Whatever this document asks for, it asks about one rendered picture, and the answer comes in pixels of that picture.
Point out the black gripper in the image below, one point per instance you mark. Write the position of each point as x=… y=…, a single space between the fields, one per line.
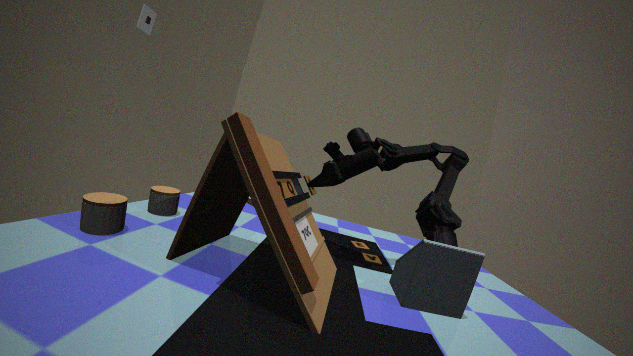
x=333 y=174

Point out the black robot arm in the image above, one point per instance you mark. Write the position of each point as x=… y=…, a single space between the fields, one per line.
x=435 y=217

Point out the grey cylindrical container with tan lid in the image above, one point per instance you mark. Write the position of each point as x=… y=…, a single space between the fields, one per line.
x=163 y=200
x=103 y=213

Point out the white paper ticket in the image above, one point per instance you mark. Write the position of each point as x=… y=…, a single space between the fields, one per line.
x=306 y=235

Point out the tan letter tile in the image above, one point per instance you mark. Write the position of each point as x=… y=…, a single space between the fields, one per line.
x=289 y=187
x=282 y=188
x=359 y=245
x=311 y=189
x=371 y=258

